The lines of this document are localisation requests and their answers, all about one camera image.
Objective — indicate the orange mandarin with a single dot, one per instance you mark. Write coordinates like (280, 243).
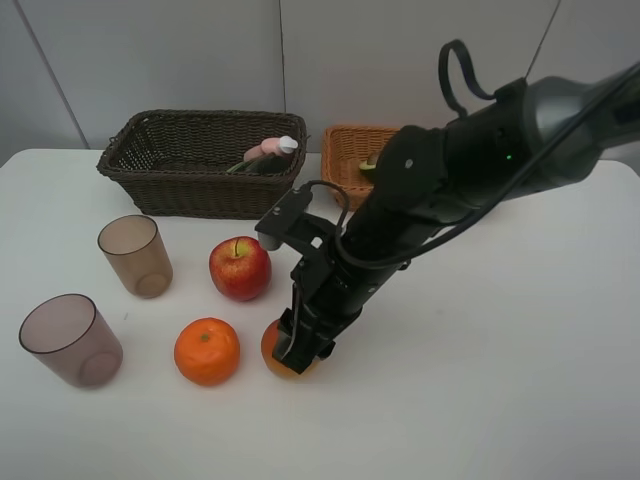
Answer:
(207, 352)

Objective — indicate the halved avocado with pit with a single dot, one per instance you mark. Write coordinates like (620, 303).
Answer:
(368, 167)

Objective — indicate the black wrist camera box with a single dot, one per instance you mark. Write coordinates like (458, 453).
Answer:
(289, 223)

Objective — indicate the brown translucent plastic cup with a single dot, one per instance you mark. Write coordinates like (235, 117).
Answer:
(134, 248)

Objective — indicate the light orange wicker basket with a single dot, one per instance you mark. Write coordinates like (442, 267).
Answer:
(344, 147)

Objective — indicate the red yellow apple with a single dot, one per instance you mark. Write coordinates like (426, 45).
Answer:
(240, 268)

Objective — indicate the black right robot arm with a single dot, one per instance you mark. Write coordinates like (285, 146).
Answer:
(433, 185)

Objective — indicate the red orange round fruit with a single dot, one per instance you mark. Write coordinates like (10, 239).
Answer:
(268, 342)

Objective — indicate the purple translucent plastic cup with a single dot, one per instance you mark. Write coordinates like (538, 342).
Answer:
(69, 335)

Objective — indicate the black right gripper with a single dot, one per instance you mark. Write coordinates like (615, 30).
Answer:
(329, 295)

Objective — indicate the dark brown wicker basket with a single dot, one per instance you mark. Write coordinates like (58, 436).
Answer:
(177, 162)

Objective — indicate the pink spray bottle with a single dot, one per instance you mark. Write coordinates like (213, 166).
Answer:
(280, 146)

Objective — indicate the dark green pump bottle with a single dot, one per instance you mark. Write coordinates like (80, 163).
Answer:
(268, 164)

